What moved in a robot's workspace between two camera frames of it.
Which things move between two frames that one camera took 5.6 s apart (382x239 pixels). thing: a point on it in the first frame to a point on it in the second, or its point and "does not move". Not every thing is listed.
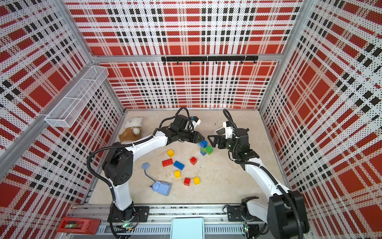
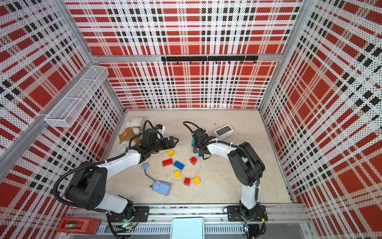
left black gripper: x=195 y=139 to x=171 y=145
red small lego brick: x=193 y=161 does not move
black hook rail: x=203 y=59 does not move
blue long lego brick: x=178 y=165 does not move
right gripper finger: x=216 y=139 to x=198 y=149
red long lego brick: x=167 y=162 does not move
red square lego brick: x=187 y=181 does not move
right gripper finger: x=222 y=143 to x=206 y=156
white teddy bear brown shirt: x=133 y=130 does not move
